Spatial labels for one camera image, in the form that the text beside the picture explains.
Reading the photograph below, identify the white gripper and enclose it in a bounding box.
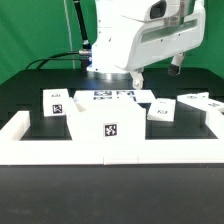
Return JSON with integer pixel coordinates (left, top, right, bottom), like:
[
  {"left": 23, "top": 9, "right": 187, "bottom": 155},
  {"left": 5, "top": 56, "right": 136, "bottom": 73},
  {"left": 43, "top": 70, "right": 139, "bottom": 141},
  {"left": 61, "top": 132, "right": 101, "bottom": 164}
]
[{"left": 113, "top": 0, "right": 207, "bottom": 90}]

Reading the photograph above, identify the white cabinet door panel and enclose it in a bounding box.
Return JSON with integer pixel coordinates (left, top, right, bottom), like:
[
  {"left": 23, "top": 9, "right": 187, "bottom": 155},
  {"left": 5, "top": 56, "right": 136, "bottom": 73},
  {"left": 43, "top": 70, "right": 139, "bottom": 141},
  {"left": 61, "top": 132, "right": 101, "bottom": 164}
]
[
  {"left": 147, "top": 98, "right": 176, "bottom": 122},
  {"left": 177, "top": 92, "right": 224, "bottom": 113}
]

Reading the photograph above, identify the white cabinet body box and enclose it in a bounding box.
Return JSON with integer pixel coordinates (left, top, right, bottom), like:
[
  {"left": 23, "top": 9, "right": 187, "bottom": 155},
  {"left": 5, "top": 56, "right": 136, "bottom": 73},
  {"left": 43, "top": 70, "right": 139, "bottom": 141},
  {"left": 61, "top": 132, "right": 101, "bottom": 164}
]
[{"left": 66, "top": 98, "right": 146, "bottom": 143}]

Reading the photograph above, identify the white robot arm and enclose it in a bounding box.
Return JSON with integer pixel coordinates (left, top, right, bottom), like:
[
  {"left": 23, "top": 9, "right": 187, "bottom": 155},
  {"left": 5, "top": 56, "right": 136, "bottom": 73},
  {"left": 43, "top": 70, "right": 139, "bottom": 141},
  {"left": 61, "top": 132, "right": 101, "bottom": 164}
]
[{"left": 87, "top": 0, "right": 206, "bottom": 89}]

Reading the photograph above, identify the white tagged cabinet top block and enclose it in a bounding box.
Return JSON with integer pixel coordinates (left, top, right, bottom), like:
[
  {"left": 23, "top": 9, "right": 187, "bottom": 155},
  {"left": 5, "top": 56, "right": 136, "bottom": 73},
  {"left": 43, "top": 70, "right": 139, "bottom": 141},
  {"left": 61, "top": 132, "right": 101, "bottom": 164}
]
[{"left": 43, "top": 89, "right": 69, "bottom": 117}]

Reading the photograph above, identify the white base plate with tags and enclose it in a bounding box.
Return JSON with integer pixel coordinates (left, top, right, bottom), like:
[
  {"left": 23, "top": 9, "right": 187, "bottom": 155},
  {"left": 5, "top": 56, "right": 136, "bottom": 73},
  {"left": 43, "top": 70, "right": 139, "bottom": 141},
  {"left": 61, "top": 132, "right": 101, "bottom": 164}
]
[{"left": 74, "top": 90, "right": 155, "bottom": 103}]

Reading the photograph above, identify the black corrugated hose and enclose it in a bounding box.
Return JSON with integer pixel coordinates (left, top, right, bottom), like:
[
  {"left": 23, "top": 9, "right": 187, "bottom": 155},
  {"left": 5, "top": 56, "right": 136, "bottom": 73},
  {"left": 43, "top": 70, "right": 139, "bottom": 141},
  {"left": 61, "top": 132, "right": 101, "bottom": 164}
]
[{"left": 73, "top": 0, "right": 92, "bottom": 51}]

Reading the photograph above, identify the black cable bundle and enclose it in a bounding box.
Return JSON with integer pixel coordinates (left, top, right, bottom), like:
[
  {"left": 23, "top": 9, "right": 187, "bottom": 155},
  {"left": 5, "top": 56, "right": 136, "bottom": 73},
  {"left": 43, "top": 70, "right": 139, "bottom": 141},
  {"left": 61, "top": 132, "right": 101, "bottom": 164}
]
[{"left": 25, "top": 49, "right": 93, "bottom": 70}]

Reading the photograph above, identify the white U-shaped fence frame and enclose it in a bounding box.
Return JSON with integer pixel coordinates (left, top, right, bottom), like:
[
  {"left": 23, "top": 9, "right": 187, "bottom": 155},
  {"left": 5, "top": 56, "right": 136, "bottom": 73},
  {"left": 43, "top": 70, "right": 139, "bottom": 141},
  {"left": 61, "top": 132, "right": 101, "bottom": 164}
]
[{"left": 0, "top": 111, "right": 224, "bottom": 165}]

